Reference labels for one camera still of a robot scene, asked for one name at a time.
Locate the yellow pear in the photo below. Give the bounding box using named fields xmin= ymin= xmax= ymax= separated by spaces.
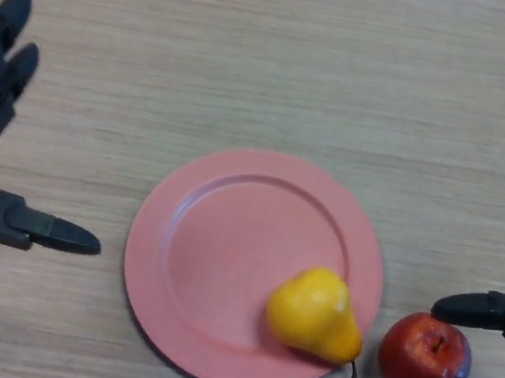
xmin=256 ymin=258 xmax=377 ymax=378

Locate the pink round plate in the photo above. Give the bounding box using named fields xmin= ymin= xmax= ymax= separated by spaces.
xmin=104 ymin=128 xmax=404 ymax=378

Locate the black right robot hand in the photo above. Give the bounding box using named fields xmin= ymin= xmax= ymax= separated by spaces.
xmin=428 ymin=73 xmax=505 ymax=340

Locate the red apple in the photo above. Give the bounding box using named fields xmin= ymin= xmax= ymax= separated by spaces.
xmin=373 ymin=305 xmax=480 ymax=378

